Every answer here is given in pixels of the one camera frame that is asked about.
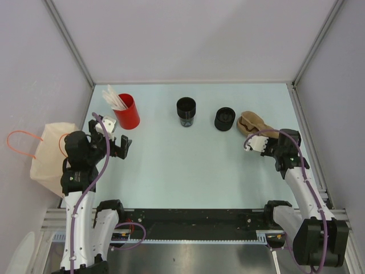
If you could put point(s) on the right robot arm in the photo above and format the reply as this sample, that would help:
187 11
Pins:
318 238

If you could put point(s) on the brown pulp cup carrier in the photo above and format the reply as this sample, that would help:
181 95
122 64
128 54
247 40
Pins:
250 123

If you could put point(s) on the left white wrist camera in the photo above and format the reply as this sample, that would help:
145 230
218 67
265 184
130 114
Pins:
109 124

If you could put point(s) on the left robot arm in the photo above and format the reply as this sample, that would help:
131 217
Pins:
88 234

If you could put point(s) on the tilted black ribbed cup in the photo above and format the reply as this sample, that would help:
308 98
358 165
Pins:
224 119

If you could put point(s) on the translucent bag with orange handles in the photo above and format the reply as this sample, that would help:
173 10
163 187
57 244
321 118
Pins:
46 166

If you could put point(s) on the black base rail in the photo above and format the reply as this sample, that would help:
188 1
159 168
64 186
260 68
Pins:
214 225

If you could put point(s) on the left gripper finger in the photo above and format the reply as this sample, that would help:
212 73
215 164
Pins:
92 127
122 150

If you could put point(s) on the upright black ribbed cup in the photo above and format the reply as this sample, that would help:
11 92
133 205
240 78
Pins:
186 110

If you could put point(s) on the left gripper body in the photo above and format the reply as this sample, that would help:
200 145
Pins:
99 144

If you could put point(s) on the red cylindrical straw holder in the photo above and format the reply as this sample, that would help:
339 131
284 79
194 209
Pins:
129 118

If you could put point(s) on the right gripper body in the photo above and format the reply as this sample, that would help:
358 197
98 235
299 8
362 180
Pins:
272 148

